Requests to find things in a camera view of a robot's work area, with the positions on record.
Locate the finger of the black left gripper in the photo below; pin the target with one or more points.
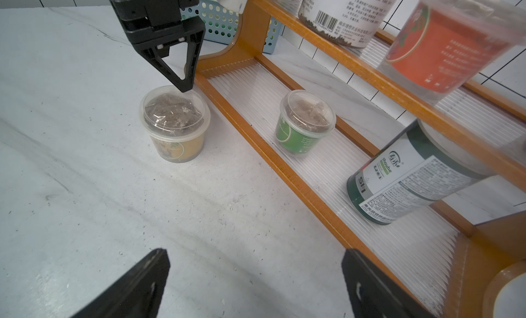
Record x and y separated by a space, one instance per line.
157 46

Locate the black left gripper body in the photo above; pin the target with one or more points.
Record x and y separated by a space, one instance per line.
136 15

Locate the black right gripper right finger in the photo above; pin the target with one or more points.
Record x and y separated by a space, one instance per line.
372 293

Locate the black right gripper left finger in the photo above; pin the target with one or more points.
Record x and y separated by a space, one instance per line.
138 293

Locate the yellow label seed jar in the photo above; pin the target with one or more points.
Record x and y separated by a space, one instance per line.
176 122

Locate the green label seed jar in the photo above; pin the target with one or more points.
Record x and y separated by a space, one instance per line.
304 119

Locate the wooden three-tier shelf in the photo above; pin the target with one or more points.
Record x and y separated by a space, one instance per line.
453 267

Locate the large white labelled jar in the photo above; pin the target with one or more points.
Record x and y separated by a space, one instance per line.
348 23

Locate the red seed jar middle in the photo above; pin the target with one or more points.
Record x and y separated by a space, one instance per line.
444 43

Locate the light blue plastic basket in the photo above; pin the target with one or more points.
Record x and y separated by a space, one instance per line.
222 24

